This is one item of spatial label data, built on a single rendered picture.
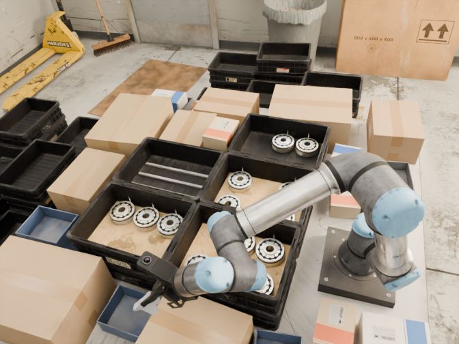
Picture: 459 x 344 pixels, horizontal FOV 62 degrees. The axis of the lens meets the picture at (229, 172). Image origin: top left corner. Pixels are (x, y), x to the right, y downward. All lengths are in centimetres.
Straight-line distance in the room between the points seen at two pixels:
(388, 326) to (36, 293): 114
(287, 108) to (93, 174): 97
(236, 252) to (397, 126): 123
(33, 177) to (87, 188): 84
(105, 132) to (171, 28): 290
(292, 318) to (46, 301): 82
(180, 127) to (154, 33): 300
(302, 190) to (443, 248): 177
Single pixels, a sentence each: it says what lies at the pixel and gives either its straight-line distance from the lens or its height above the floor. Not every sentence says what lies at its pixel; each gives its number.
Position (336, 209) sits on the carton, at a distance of 167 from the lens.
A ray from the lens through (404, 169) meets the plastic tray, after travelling 191.
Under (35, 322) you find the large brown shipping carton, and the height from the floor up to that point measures 90.
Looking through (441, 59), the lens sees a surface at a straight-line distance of 412.
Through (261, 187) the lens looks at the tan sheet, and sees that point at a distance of 163.
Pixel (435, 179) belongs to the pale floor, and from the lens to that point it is 307.
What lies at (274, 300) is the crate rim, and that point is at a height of 93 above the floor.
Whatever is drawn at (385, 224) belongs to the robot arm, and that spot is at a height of 131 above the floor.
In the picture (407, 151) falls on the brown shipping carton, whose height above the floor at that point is 78.
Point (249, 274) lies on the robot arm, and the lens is 93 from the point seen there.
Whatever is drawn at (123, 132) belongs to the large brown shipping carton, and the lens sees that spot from 194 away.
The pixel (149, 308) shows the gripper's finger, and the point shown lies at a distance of 111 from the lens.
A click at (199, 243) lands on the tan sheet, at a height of 83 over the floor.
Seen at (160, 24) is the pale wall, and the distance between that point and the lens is 477.
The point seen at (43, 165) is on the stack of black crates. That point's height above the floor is 49.
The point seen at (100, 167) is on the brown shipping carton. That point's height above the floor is 86.
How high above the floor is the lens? 201
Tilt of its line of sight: 44 degrees down
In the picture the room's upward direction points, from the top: 6 degrees counter-clockwise
